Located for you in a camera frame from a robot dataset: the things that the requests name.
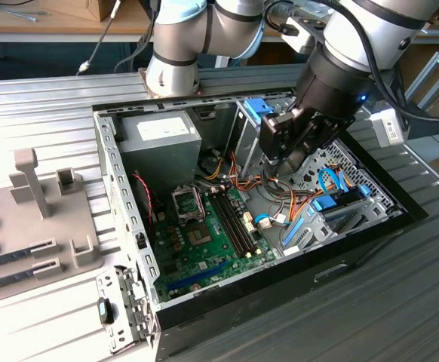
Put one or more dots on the CPU socket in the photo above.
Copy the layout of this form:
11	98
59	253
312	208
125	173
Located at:
198	235

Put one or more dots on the silver metal drive cage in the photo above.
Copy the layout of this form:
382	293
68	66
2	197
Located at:
246	147

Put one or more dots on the black RAM slot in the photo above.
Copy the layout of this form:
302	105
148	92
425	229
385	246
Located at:
230	222
240	218

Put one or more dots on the hard disk in blue carrier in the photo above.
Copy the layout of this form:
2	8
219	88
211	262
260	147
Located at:
323	203

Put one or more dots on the blue plastic rail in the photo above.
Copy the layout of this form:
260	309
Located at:
293	232

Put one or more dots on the black blue case latch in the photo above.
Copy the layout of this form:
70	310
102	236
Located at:
103	311

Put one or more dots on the dark RAM stick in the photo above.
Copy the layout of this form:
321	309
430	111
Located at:
4	256
4	281

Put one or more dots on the grey parts rack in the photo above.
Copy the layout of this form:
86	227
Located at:
53	222

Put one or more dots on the black open PC case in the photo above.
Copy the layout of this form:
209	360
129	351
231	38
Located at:
242	301

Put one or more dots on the beige board connector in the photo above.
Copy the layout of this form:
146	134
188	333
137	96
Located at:
249	221

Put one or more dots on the small grey wrist camera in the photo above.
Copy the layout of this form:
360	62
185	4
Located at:
304	41

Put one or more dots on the green motherboard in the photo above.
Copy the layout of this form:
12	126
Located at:
200	260

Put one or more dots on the grey metal disk bay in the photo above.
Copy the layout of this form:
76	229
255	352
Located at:
314	230

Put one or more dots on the aluminium profile frame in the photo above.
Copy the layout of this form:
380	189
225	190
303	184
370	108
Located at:
427	69

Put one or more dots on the blue plastic drive bracket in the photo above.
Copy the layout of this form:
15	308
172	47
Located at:
255	107

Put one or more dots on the grey power supply unit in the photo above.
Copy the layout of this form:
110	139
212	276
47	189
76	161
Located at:
159	162

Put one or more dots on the blue expansion slot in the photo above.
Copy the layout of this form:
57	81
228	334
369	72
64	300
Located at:
197	275

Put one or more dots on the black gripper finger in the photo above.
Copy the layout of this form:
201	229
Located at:
332	130
278	134

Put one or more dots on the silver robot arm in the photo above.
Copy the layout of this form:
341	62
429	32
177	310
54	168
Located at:
189	37

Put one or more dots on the silver coin battery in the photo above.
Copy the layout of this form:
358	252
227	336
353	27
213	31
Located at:
195	287

